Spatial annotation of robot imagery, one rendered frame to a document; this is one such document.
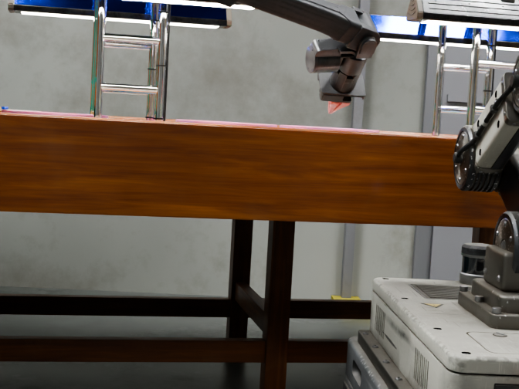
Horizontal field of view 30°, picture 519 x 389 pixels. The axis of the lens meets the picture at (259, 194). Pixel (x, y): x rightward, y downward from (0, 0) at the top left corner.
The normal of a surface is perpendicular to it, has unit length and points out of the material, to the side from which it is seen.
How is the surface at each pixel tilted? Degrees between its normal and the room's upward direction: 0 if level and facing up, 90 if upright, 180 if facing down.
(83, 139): 90
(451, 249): 90
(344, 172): 90
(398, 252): 90
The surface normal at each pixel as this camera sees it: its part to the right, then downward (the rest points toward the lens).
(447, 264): 0.05, 0.08
